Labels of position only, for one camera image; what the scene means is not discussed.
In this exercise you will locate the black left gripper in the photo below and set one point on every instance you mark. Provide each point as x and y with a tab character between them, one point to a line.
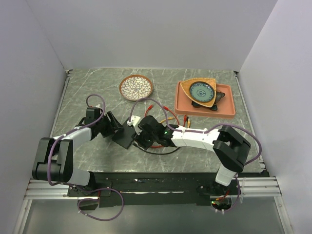
113	126

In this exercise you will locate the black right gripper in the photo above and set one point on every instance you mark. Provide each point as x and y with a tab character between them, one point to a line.
138	139

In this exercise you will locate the black network switch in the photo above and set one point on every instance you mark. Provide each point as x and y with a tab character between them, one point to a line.
124	137

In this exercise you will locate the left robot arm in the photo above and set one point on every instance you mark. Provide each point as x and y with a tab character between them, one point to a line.
54	161

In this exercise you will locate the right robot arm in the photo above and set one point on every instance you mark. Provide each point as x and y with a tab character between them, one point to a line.
230	146

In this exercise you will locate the pink rectangular tray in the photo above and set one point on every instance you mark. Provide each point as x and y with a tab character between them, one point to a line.
225	107

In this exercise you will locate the floral patterned brown plate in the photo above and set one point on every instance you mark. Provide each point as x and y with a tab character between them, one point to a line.
135	87

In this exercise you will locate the orange triangular woven plate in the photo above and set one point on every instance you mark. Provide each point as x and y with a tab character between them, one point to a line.
185	85

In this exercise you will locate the teal round patterned plate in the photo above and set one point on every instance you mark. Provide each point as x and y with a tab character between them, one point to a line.
202	92

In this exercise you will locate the black dish under plates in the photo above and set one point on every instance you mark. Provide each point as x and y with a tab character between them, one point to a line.
219	97

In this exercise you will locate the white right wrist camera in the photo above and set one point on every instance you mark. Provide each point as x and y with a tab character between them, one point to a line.
133	121

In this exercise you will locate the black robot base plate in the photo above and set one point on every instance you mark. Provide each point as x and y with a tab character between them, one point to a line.
115	189

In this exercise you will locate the aluminium frame rail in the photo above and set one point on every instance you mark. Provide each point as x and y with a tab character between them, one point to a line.
250	187

